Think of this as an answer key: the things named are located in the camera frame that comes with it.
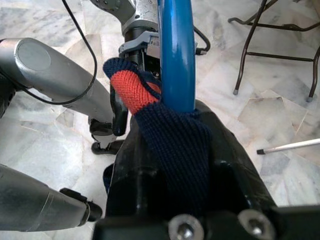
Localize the blue plastic clothes hanger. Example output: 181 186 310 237
156 0 198 114

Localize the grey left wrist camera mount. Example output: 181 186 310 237
118 31 161 55

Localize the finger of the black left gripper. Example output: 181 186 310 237
111 89 128 137

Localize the silver metal clothes rack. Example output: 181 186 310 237
256 138 320 155

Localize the marble-pattern folding table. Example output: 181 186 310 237
227 0 320 103

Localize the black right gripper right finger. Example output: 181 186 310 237
197 101 278 217

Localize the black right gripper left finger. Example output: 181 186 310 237
104 124 171 219

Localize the navy shirt with red trim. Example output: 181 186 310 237
102 57 214 218

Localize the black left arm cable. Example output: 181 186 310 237
14 0 209 106

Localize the grey robot leg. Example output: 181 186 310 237
0 37 125 155
0 163 103 232

